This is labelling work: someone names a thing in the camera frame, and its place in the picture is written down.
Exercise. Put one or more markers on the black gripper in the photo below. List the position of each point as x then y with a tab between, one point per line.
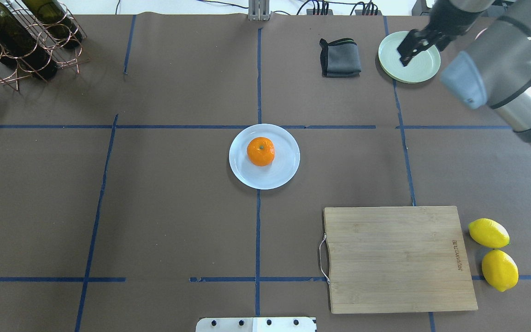
451	19

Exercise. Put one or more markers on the orange fruit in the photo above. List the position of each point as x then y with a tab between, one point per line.
261	151

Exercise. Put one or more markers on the light blue plate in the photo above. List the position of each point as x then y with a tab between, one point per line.
283	167

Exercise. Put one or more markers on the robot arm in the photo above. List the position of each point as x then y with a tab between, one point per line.
508	94

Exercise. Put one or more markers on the light green plate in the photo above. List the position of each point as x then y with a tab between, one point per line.
420	69

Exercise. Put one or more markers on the folded dark grey cloth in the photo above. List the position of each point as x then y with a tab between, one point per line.
340	58

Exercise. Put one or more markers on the orange black usb hub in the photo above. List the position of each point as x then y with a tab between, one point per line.
319	8

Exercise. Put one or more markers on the yellow lemon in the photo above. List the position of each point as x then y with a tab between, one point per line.
499	270
489	233

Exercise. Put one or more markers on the bamboo cutting board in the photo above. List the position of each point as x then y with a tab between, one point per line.
397	260

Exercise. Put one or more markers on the dark green wine bottle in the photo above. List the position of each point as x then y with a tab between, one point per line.
20	44

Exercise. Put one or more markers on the aluminium frame post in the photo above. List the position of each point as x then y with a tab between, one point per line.
259	10

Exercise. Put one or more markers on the white camera post base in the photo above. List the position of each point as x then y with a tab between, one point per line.
257	324

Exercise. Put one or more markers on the copper wire bottle rack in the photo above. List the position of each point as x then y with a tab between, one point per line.
37	39

